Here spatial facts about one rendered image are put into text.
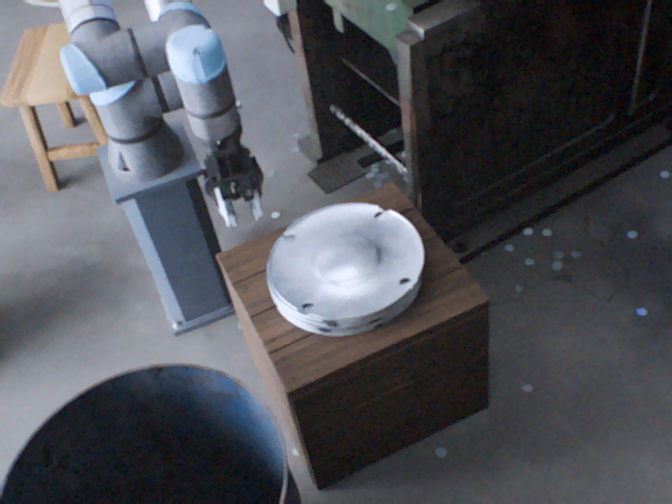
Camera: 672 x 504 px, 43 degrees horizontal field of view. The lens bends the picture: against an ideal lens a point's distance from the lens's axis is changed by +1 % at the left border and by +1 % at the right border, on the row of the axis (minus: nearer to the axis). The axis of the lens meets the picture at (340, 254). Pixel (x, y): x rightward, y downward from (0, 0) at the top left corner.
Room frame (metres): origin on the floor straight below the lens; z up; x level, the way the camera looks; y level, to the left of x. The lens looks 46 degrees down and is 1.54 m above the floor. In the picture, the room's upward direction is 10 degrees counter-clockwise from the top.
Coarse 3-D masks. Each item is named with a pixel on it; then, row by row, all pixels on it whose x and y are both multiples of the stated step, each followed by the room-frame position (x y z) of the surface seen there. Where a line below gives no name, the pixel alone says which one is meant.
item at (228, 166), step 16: (240, 128) 1.03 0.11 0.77; (208, 144) 1.01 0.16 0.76; (224, 144) 1.04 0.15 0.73; (208, 160) 1.05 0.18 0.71; (224, 160) 1.01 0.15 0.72; (240, 160) 1.03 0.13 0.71; (208, 176) 1.01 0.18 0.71; (224, 176) 1.00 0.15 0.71; (240, 176) 0.99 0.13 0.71; (224, 192) 1.00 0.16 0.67; (240, 192) 1.01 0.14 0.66; (256, 192) 1.01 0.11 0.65
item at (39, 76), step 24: (24, 48) 2.14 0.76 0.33; (48, 48) 2.12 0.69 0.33; (24, 72) 2.02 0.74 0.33; (48, 72) 2.00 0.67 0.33; (24, 96) 1.91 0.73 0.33; (48, 96) 1.90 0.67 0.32; (72, 96) 1.90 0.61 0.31; (24, 120) 1.93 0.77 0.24; (72, 120) 2.21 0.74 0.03; (96, 120) 1.92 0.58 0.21; (96, 144) 1.92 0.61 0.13; (48, 168) 1.92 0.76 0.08
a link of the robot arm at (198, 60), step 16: (176, 32) 1.07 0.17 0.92; (192, 32) 1.06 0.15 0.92; (208, 32) 1.05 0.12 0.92; (176, 48) 1.02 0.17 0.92; (192, 48) 1.02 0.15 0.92; (208, 48) 1.02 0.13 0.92; (176, 64) 1.02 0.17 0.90; (192, 64) 1.01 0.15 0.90; (208, 64) 1.01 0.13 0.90; (224, 64) 1.03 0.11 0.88; (192, 80) 1.01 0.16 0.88; (208, 80) 1.01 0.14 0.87; (224, 80) 1.02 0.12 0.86; (192, 96) 1.01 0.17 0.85; (208, 96) 1.01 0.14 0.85; (224, 96) 1.02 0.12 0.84; (192, 112) 1.02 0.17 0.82; (208, 112) 1.01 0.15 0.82; (224, 112) 1.01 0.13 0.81
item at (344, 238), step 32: (320, 224) 1.18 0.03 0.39; (352, 224) 1.16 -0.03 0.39; (384, 224) 1.15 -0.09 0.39; (288, 256) 1.11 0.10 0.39; (320, 256) 1.09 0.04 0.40; (352, 256) 1.07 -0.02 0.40; (384, 256) 1.07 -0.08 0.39; (416, 256) 1.05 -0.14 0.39; (288, 288) 1.03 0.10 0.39; (320, 288) 1.02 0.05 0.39; (352, 288) 1.00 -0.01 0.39; (384, 288) 0.99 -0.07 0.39
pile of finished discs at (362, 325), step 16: (288, 240) 1.16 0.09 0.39; (272, 288) 1.04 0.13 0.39; (416, 288) 1.00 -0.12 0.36; (304, 304) 0.99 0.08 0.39; (400, 304) 0.96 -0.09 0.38; (304, 320) 0.96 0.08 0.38; (320, 320) 0.94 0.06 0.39; (336, 320) 0.94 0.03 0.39; (352, 320) 0.93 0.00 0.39; (368, 320) 0.93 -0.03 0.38; (384, 320) 0.94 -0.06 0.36
